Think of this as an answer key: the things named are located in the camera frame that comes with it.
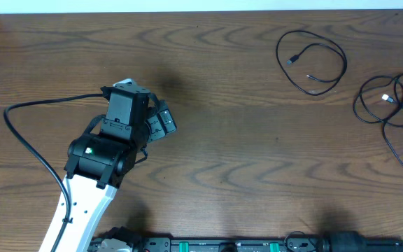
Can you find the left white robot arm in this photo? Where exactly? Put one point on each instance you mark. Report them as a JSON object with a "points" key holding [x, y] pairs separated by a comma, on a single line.
{"points": [[99, 159]]}

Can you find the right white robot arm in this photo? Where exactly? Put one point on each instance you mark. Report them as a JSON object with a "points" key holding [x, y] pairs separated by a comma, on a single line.
{"points": [[342, 242]]}

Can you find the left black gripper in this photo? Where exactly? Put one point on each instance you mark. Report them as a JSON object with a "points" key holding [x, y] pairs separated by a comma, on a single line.
{"points": [[162, 127]]}

